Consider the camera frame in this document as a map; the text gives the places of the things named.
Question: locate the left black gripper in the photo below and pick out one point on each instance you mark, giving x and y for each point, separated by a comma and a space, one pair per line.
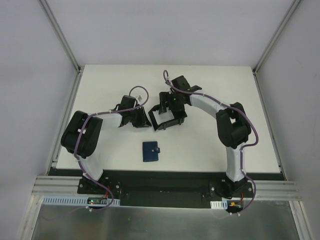
139, 117

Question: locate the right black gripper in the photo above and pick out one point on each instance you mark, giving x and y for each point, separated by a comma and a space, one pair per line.
171, 117

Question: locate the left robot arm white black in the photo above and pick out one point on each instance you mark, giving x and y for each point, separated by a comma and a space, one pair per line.
81, 136

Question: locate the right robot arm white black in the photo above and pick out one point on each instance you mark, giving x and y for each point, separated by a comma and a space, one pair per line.
233, 128

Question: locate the left aluminium frame post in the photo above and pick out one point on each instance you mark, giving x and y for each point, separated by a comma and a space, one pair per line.
59, 34

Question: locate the left white cable duct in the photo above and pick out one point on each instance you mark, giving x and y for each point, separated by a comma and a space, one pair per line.
80, 201

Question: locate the white cable duct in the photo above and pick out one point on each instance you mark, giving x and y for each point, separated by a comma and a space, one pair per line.
80, 201
219, 205

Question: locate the right aluminium frame post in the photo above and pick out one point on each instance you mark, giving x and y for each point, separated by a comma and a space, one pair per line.
277, 34

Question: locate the right white cable duct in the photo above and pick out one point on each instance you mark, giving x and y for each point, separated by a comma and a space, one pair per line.
219, 205

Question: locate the blue leather card holder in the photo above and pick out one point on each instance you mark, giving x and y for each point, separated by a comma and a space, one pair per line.
150, 151

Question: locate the aluminium frame post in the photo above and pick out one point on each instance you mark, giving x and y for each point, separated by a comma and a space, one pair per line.
59, 34
277, 34

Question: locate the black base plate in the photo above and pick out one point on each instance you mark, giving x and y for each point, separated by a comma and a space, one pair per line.
166, 189

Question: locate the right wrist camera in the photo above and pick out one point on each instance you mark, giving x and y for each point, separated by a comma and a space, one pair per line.
168, 83

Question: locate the black plastic card rack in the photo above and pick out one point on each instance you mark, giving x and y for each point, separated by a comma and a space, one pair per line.
165, 120

